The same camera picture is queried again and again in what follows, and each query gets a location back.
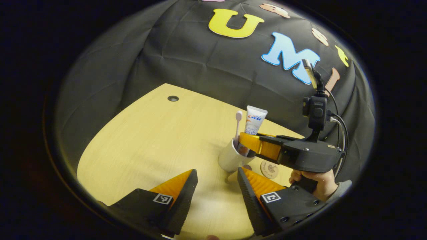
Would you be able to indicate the wooden desktop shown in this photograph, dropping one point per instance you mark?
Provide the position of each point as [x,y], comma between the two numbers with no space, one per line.
[150,140]

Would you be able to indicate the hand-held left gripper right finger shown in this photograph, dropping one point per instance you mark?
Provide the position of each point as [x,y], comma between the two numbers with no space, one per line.
[252,203]

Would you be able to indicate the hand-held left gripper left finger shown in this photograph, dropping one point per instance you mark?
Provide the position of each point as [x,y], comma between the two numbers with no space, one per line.
[183,203]

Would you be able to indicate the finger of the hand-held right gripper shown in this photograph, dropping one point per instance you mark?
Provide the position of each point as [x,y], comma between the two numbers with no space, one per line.
[283,137]
[260,145]

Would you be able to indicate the white toothpaste tube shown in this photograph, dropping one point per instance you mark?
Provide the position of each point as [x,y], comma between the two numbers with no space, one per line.
[255,118]

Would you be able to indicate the pink toothbrush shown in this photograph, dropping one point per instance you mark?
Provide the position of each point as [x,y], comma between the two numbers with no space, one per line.
[238,121]

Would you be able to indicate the black backdrop cloth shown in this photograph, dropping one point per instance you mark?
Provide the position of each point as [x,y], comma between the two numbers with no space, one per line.
[186,56]

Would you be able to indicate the round wooden coaster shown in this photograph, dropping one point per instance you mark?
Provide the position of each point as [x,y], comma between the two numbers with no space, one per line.
[269,170]

